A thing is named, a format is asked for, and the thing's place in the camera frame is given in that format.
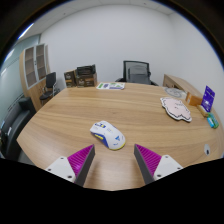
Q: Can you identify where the black box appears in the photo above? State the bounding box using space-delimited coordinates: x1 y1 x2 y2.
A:
76 64 97 77

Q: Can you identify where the pink pig-shaped mouse pad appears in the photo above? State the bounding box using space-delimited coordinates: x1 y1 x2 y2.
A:
159 96 193 123

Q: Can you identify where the black armchair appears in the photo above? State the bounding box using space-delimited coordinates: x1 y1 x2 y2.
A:
0 96 37 161

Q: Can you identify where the black mesh office chair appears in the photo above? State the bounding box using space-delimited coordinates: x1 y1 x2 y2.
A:
115 60 158 87

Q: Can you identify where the large brown cardboard box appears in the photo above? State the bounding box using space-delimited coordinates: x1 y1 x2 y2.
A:
73 73 98 88

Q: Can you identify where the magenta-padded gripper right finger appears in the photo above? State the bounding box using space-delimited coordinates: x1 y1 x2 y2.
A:
133 143 184 185

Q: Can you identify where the wooden shelf unit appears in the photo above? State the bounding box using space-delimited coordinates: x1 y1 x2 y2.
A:
18 43 51 111

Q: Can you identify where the grey backpack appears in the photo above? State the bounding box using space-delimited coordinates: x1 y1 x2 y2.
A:
128 64 151 84

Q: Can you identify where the clear mat with grey ring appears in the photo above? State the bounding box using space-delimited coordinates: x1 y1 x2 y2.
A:
164 86 184 99

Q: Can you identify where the wooden side desk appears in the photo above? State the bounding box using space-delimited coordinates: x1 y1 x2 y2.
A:
162 73 204 101

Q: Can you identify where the small white disc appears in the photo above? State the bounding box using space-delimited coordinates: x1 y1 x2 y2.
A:
203 143 212 156

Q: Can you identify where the white green sticker sheet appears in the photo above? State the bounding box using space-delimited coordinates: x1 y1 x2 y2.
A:
96 81 126 91

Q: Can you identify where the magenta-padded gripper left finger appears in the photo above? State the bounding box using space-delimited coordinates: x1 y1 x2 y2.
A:
44 143 96 187

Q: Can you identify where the small black chair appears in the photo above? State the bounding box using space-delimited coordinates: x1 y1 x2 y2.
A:
39 71 61 101

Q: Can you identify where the teal green package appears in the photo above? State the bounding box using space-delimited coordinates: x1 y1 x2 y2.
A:
206 113 220 130

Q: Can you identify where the flat tan labelled box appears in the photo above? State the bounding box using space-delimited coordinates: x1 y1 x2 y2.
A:
196 104 211 118

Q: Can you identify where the purple card package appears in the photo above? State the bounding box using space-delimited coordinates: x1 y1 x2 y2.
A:
200 85 216 113

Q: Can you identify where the white blue yellow computer mouse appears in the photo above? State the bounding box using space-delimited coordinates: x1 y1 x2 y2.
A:
89 120 127 151

